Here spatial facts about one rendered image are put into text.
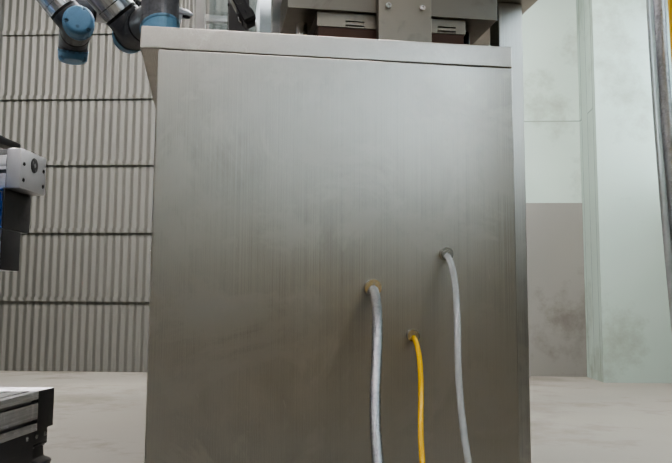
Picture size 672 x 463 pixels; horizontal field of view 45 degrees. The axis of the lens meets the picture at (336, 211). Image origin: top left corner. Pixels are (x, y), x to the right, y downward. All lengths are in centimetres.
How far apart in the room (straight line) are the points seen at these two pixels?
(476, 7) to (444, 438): 79
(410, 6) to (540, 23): 419
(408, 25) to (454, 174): 29
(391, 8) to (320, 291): 54
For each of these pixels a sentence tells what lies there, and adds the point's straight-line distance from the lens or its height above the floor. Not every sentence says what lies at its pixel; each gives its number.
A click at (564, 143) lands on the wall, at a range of 554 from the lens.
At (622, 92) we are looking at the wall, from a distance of 527.
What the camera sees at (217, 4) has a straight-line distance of 285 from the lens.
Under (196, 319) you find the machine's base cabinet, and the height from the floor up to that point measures 41.
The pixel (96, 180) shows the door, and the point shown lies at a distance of 566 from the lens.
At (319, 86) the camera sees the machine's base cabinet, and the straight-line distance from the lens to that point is 144.
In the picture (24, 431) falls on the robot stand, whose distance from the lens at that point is 201.
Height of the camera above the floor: 43
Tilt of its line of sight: 7 degrees up
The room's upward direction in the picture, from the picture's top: straight up
